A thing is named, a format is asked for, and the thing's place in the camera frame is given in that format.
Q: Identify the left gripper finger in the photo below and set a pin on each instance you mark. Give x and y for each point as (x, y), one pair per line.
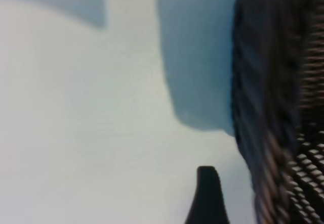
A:
(206, 198)

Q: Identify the dark brown wicker basket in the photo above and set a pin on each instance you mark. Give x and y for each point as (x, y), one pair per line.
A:
(265, 82)

